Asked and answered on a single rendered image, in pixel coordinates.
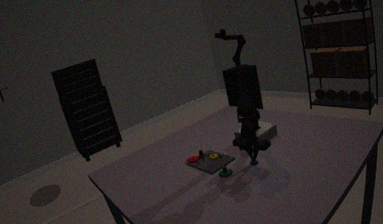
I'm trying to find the red gear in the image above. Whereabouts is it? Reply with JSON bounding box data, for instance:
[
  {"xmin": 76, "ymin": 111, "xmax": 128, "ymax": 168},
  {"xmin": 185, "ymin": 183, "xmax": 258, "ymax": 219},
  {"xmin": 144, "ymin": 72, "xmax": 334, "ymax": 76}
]
[{"xmin": 188, "ymin": 156, "xmax": 200, "ymax": 163}]

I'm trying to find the yellow gear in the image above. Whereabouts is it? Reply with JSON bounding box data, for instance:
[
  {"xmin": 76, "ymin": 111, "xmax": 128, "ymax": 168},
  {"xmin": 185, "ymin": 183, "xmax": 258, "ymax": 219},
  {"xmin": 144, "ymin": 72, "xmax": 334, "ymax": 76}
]
[{"xmin": 209, "ymin": 154, "xmax": 219, "ymax": 160}]

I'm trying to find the blue gear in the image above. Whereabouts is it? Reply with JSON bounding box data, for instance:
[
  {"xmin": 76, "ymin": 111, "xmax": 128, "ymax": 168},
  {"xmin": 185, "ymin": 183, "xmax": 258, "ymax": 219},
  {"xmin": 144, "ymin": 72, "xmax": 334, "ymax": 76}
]
[{"xmin": 250, "ymin": 155, "xmax": 258, "ymax": 165}]

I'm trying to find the green gear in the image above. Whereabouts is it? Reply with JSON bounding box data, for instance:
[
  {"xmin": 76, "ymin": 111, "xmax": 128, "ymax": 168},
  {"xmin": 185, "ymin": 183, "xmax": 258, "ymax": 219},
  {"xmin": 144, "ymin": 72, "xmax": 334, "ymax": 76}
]
[{"xmin": 219, "ymin": 166, "xmax": 232, "ymax": 177}]

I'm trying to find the brown gear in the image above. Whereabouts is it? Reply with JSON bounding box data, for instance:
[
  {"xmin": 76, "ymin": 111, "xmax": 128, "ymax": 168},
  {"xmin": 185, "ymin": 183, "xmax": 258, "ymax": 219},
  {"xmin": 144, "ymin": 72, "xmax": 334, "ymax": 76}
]
[{"xmin": 198, "ymin": 150, "xmax": 205, "ymax": 158}]

